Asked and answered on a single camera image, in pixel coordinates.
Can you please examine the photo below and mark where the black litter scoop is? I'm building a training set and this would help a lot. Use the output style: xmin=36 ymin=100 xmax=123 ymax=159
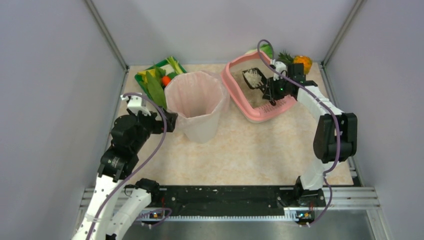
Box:
xmin=241 ymin=67 xmax=276 ymax=106

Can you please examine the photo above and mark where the pink litter box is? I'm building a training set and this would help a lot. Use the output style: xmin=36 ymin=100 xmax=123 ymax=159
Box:
xmin=221 ymin=51 xmax=296 ymax=123

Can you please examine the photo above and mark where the pink lined trash bin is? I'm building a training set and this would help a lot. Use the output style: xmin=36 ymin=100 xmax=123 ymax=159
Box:
xmin=164 ymin=70 xmax=230 ymax=144

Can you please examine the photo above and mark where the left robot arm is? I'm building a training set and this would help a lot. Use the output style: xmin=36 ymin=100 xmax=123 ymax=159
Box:
xmin=73 ymin=110 xmax=178 ymax=240

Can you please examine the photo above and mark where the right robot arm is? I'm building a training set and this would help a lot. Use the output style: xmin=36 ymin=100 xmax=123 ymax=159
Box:
xmin=266 ymin=59 xmax=358 ymax=204

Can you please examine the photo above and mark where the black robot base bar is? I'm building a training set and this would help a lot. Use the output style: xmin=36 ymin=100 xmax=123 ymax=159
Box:
xmin=149 ymin=185 xmax=326 ymax=217

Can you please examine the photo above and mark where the green leafy vegetable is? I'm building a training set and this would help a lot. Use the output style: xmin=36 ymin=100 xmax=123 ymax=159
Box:
xmin=145 ymin=72 xmax=168 ymax=109

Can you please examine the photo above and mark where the toy pineapple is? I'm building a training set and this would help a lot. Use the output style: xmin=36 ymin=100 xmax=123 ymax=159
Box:
xmin=277 ymin=50 xmax=313 ymax=75

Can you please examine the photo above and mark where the toy bok choy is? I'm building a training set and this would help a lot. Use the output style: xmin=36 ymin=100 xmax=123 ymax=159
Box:
xmin=245 ymin=44 xmax=276 ymax=59

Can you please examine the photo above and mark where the green vegetable tray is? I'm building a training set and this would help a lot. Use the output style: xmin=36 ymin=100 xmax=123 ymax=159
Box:
xmin=134 ymin=59 xmax=180 ymax=100

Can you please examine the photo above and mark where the orange toy carrot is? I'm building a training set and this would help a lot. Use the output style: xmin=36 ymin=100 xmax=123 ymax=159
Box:
xmin=161 ymin=75 xmax=172 ymax=87

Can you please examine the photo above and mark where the white green leek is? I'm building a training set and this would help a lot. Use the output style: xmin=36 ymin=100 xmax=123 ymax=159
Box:
xmin=165 ymin=56 xmax=187 ymax=75

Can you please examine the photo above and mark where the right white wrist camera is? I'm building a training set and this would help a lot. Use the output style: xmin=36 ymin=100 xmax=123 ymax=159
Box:
xmin=270 ymin=59 xmax=287 ymax=81

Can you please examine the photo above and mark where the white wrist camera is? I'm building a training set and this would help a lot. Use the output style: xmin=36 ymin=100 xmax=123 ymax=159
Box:
xmin=120 ymin=92 xmax=151 ymax=116
xmin=270 ymin=59 xmax=287 ymax=81

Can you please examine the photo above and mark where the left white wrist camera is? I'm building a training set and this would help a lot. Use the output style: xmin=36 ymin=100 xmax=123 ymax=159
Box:
xmin=120 ymin=92 xmax=151 ymax=116

